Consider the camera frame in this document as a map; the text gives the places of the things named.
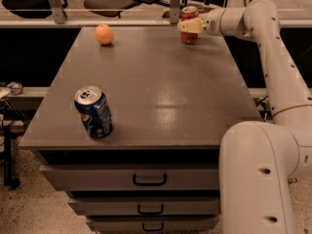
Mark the orange fruit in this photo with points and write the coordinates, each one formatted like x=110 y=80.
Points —
x=104 y=34

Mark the bottom grey drawer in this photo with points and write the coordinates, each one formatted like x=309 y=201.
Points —
x=151 y=224

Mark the red coke can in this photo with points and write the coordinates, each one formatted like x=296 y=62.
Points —
x=188 y=13

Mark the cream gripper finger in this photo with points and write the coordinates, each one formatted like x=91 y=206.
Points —
x=195 y=25

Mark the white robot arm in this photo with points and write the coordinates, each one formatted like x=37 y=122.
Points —
x=257 y=159

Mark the grey drawer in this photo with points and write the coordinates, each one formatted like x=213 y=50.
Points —
x=132 y=177
x=145 y=206
x=151 y=224

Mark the black stand left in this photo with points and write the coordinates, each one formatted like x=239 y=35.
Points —
x=10 y=117

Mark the grey drawer cabinet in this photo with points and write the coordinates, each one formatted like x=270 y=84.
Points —
x=170 y=103

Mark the top grey drawer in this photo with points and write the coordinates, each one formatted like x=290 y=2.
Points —
x=132 y=177

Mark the dark office chair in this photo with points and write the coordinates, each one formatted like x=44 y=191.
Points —
x=112 y=2

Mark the dark round chair left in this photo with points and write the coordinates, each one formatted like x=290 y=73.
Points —
x=32 y=9

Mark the blue pepsi can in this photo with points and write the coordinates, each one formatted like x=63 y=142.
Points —
x=91 y=103

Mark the metal railing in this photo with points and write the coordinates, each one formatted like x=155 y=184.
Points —
x=291 y=13

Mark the middle grey drawer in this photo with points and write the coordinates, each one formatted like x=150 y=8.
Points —
x=145 y=206

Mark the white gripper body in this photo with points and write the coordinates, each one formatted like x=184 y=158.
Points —
x=211 y=24

